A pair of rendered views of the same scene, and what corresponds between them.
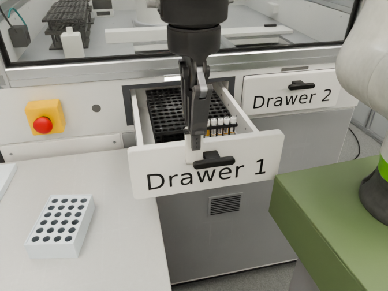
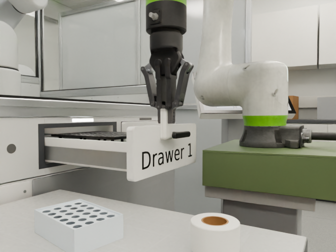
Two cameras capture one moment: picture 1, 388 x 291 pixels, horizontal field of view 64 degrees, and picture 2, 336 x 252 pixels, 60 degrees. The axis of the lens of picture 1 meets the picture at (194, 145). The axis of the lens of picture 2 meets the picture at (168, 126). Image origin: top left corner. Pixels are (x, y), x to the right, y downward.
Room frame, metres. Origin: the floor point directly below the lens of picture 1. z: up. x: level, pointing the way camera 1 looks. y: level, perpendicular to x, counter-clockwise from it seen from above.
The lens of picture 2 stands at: (-0.01, 0.48, 0.95)
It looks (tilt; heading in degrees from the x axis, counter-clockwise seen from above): 2 degrees down; 313
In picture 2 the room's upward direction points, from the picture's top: straight up
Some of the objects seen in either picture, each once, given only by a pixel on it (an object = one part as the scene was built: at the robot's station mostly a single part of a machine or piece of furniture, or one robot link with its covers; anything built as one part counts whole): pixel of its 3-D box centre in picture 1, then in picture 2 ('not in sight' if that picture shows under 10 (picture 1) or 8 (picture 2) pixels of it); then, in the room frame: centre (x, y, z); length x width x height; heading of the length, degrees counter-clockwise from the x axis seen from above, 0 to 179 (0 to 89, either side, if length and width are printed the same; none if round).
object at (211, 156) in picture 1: (212, 158); (177, 134); (0.45, -0.03, 0.91); 0.07 x 0.04 x 0.01; 102
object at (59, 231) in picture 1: (63, 224); (77, 223); (0.41, 0.25, 0.78); 0.12 x 0.08 x 0.04; 1
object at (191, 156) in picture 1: (194, 146); (167, 124); (0.45, 0.00, 0.93); 0.03 x 0.01 x 0.07; 102
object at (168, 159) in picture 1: (208, 164); (167, 147); (0.47, -0.03, 0.87); 0.29 x 0.02 x 0.11; 102
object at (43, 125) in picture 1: (43, 124); not in sight; (0.62, 0.34, 0.88); 0.04 x 0.03 x 0.04; 102
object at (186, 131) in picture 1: (196, 101); (171, 84); (0.44, 0.00, 1.02); 0.04 x 0.01 x 0.11; 102
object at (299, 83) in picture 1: (299, 84); not in sight; (0.78, -0.28, 0.91); 0.07 x 0.04 x 0.01; 102
